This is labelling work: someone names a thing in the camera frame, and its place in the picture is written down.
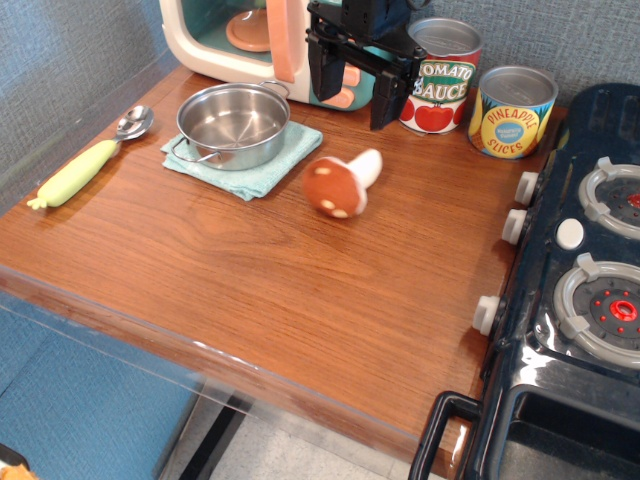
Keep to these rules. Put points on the black toy stove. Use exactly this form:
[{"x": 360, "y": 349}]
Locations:
[{"x": 560, "y": 396}]

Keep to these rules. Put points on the white stove knob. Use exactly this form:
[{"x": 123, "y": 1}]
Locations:
[
  {"x": 526, "y": 188},
  {"x": 513, "y": 226},
  {"x": 485, "y": 314}
]

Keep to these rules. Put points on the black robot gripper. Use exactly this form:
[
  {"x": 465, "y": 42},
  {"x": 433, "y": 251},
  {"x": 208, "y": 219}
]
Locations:
[{"x": 336, "y": 26}]

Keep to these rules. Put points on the white stove knob bottom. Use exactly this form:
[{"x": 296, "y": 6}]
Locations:
[{"x": 485, "y": 314}]

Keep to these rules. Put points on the orange microwave turntable plate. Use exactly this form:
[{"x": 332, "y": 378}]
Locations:
[{"x": 248, "y": 31}]

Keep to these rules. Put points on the teal toy microwave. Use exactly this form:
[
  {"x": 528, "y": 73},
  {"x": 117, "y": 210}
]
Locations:
[{"x": 195, "y": 32}]

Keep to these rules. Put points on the pineapple slices can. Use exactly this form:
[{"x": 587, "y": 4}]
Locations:
[{"x": 512, "y": 108}]

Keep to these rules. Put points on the white stove knob top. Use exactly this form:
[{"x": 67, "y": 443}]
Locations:
[{"x": 526, "y": 188}]

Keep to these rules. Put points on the tomato sauce can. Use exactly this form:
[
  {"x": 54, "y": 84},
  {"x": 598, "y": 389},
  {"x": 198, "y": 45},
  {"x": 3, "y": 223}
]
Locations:
[{"x": 440, "y": 92}]

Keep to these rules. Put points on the brown plush mushroom toy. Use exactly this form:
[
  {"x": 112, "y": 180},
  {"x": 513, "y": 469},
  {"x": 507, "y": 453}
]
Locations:
[{"x": 338, "y": 188}]

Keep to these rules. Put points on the white stove knob middle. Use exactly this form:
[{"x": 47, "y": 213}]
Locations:
[{"x": 513, "y": 226}]

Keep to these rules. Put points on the spoon with green handle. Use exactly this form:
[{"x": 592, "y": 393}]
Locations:
[{"x": 70, "y": 179}]

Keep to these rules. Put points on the stainless steel pot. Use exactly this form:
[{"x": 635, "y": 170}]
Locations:
[{"x": 233, "y": 127}]

